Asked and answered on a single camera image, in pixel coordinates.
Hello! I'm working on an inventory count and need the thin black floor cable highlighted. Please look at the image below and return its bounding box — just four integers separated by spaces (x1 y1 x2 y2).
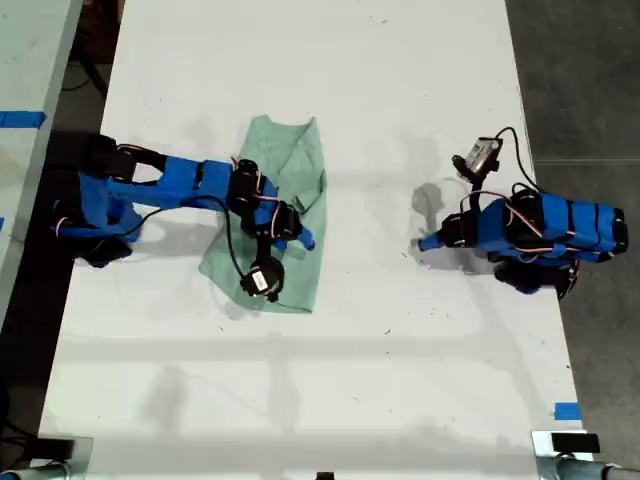
62 47 109 99

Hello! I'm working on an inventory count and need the grey metal pipe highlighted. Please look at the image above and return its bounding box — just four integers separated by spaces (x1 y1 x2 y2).
537 455 640 480
0 460 72 480

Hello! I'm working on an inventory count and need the grey gripper camera box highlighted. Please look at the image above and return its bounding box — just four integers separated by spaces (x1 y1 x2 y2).
451 135 502 178

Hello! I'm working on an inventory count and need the metal clamp with black block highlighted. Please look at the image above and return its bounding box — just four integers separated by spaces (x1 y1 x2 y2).
35 434 95 474
530 428 602 460

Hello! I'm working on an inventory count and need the pale grey side table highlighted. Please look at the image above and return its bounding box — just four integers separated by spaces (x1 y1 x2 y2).
0 0 84 326

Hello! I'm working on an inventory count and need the pale green T-shirt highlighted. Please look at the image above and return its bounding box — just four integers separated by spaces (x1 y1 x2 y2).
198 114 329 315

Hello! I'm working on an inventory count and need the black camera cable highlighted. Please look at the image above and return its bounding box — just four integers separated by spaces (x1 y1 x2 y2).
493 125 544 196
134 194 251 281

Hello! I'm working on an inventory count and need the square blue tape piece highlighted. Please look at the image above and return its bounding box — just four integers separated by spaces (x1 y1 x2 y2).
553 401 583 422

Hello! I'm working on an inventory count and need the black camera stalk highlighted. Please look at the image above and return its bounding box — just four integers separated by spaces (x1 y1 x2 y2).
255 233 275 264
467 169 489 202

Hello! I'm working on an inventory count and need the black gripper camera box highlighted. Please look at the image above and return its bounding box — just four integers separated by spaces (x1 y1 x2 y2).
239 257 286 304

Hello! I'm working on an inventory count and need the long blue tape strip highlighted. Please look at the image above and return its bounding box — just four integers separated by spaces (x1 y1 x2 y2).
0 110 48 130

